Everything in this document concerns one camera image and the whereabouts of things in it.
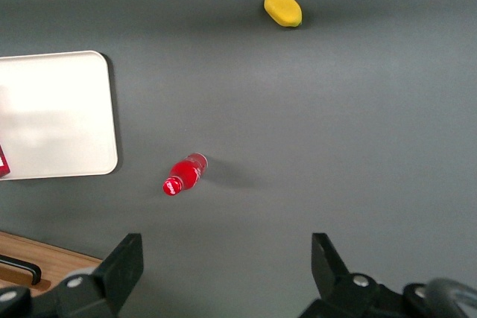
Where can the red plastic drink bottle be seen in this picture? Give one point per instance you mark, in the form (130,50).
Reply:
(184,174)

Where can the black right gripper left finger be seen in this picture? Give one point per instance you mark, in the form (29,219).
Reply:
(112,280)

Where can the red plaid cookie box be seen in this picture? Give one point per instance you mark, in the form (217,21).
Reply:
(3,165)

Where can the light wooden box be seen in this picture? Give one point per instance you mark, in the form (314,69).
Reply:
(59,258)

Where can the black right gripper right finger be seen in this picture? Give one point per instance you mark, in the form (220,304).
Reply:
(335,284)

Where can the yellow toy mango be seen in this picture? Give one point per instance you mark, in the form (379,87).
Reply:
(283,7)

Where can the white rectangular tray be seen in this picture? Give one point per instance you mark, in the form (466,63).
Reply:
(56,109)

